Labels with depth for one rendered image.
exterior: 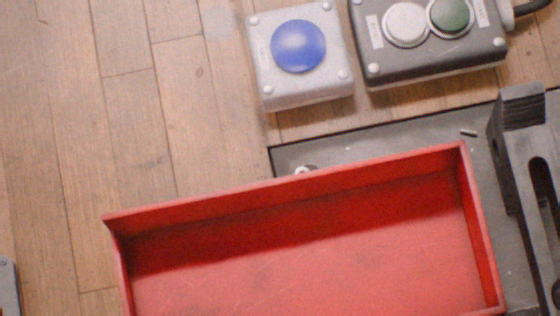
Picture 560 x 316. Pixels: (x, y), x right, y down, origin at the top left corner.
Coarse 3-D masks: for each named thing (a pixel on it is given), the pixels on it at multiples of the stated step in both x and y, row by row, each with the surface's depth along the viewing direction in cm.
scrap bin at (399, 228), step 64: (256, 192) 82; (320, 192) 86; (384, 192) 87; (448, 192) 86; (128, 256) 86; (192, 256) 86; (256, 256) 86; (320, 256) 86; (384, 256) 85; (448, 256) 85
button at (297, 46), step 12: (288, 24) 87; (300, 24) 87; (312, 24) 87; (276, 36) 87; (288, 36) 87; (300, 36) 87; (312, 36) 87; (276, 48) 87; (288, 48) 87; (300, 48) 87; (312, 48) 87; (324, 48) 87; (276, 60) 87; (288, 60) 86; (300, 60) 86; (312, 60) 86; (300, 72) 87
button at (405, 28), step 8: (392, 8) 87; (400, 8) 87; (408, 8) 87; (416, 8) 87; (392, 16) 87; (400, 16) 87; (408, 16) 87; (416, 16) 87; (424, 16) 87; (392, 24) 87; (400, 24) 87; (408, 24) 87; (416, 24) 87; (424, 24) 87; (392, 32) 87; (400, 32) 87; (408, 32) 87; (416, 32) 87; (424, 32) 87; (400, 40) 87; (408, 40) 86; (416, 40) 87
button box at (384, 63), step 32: (352, 0) 88; (384, 0) 88; (416, 0) 88; (480, 0) 88; (544, 0) 89; (352, 32) 89; (384, 32) 87; (480, 32) 87; (384, 64) 87; (416, 64) 87; (448, 64) 87; (480, 64) 88
